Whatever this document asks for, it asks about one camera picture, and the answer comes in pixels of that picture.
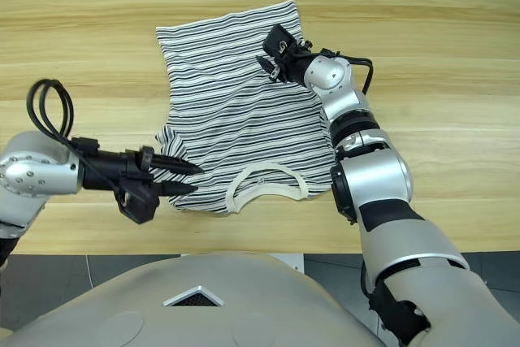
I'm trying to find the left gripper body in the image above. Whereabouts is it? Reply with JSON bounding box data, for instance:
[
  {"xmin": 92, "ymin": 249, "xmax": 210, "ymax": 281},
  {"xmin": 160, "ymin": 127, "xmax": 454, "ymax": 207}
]
[{"xmin": 77, "ymin": 145, "xmax": 163, "ymax": 194}]

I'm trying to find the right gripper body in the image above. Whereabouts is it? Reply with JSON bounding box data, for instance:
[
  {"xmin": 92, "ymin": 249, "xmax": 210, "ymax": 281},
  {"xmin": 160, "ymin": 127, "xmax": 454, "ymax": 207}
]
[{"xmin": 268, "ymin": 40, "xmax": 316, "ymax": 85}]

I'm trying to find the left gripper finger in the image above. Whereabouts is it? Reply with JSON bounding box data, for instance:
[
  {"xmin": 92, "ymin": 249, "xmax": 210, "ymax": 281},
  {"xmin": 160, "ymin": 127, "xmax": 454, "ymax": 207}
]
[
  {"xmin": 152, "ymin": 155, "xmax": 205, "ymax": 176},
  {"xmin": 158, "ymin": 181, "xmax": 199, "ymax": 198}
]

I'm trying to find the striped T-shirt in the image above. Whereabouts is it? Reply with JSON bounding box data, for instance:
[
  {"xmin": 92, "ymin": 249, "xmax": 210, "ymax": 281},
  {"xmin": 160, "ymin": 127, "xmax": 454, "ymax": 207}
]
[{"xmin": 155, "ymin": 0, "xmax": 339, "ymax": 216}]

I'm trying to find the robot body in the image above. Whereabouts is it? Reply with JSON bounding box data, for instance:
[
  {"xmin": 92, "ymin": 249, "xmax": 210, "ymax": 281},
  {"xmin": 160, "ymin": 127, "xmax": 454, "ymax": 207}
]
[{"xmin": 0, "ymin": 250, "xmax": 388, "ymax": 347}]

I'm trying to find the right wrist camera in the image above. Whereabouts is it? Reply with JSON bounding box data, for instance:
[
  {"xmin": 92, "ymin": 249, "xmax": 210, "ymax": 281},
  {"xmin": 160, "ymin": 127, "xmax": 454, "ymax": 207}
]
[{"xmin": 262, "ymin": 24, "xmax": 298, "ymax": 59}]

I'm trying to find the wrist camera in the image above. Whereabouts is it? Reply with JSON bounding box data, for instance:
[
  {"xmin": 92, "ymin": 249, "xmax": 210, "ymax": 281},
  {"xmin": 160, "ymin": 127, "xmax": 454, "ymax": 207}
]
[
  {"xmin": 115, "ymin": 178, "xmax": 160, "ymax": 226},
  {"xmin": 262, "ymin": 24, "xmax": 298, "ymax": 59}
]

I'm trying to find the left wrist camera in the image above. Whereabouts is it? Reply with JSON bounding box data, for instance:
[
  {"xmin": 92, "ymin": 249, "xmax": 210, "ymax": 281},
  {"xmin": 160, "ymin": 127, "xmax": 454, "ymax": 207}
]
[{"xmin": 115, "ymin": 178, "xmax": 160, "ymax": 226}]

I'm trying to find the black cable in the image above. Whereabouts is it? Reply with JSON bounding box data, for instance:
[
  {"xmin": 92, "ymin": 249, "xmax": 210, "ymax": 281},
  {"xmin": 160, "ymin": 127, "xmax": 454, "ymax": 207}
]
[
  {"xmin": 320, "ymin": 49, "xmax": 375, "ymax": 94},
  {"xmin": 26, "ymin": 78, "xmax": 101, "ymax": 154}
]

